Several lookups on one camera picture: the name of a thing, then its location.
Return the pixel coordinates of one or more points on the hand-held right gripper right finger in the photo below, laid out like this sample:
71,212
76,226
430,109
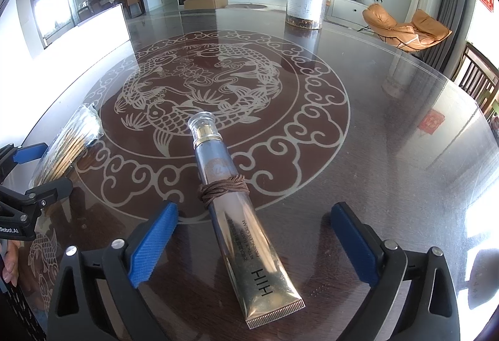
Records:
351,241

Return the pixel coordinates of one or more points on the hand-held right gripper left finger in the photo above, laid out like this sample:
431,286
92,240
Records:
152,243

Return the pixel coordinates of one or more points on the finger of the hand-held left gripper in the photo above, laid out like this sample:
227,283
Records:
29,153
50,191

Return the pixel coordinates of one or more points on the clear pack of sticks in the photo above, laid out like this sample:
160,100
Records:
70,138

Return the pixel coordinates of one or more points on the silver cream tube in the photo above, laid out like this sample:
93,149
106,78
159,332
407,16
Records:
237,243

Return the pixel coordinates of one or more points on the person's left hand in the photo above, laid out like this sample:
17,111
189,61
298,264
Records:
9,263

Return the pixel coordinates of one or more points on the dark wooden slatted chair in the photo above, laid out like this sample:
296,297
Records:
477,77

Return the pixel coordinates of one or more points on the orange lounge chair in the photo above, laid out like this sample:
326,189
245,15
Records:
405,29

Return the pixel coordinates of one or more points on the brown cardboard box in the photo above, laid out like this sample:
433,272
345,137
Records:
206,1

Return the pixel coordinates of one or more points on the clear jar with black lid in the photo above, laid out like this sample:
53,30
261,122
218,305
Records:
308,1

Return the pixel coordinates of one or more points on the round beige floor cushion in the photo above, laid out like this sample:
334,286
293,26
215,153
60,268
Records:
247,6

